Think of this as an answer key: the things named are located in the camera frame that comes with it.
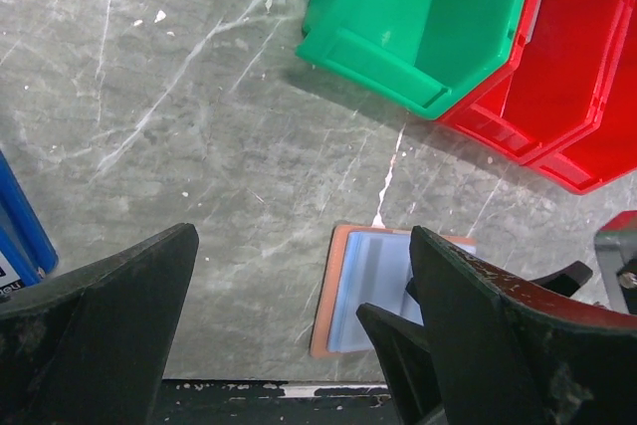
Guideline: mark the red plastic bin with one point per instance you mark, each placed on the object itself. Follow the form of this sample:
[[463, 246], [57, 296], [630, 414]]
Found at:
[[608, 152], [551, 86]]

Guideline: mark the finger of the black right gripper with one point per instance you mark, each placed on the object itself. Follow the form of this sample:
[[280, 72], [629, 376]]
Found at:
[[406, 363], [565, 282]]

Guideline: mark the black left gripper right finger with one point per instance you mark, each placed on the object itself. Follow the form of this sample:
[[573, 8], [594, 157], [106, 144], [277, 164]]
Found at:
[[507, 351]]

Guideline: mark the middle red plastic bin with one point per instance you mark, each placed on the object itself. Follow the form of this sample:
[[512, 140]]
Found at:
[[551, 86]]

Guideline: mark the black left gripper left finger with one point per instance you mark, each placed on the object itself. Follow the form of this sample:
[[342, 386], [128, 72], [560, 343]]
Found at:
[[90, 346]]

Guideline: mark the right red plastic bin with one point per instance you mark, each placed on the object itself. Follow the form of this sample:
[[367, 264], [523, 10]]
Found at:
[[608, 152]]

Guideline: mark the tan leather card holder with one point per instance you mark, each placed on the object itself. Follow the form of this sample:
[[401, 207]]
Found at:
[[365, 265]]

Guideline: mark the green plastic bin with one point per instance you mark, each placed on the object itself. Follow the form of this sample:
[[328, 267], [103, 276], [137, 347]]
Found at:
[[426, 55]]

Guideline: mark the blue black lighter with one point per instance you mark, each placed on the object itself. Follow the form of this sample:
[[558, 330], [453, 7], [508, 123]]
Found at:
[[27, 254]]

